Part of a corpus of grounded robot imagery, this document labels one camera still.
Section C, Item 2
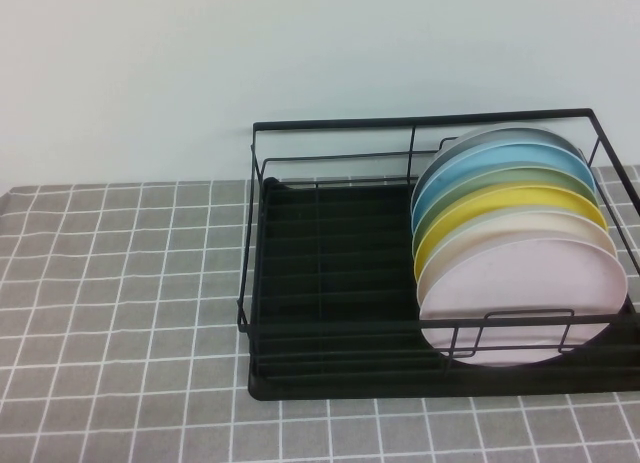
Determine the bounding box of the black wire dish rack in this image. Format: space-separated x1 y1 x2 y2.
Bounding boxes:
235 107 640 379

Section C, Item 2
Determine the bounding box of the black plastic drip tray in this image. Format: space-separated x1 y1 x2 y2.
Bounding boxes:
247 176 640 402

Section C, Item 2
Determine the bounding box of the yellow plate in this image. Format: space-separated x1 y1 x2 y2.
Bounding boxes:
413 182 610 277

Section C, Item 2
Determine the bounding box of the green plate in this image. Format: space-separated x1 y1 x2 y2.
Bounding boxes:
412 166 601 244

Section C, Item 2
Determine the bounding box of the cream plate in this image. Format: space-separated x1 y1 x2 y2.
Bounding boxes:
417 210 619 294

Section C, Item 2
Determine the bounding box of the pink plate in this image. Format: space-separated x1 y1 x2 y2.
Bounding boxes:
418 236 629 369

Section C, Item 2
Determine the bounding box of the blue plate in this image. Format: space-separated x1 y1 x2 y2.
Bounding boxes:
410 142 597 234

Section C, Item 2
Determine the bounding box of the grey plate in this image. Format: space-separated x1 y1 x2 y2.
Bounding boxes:
430 126 584 184

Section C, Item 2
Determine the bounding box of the grey checked tablecloth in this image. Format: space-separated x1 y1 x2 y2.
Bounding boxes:
0 165 640 463

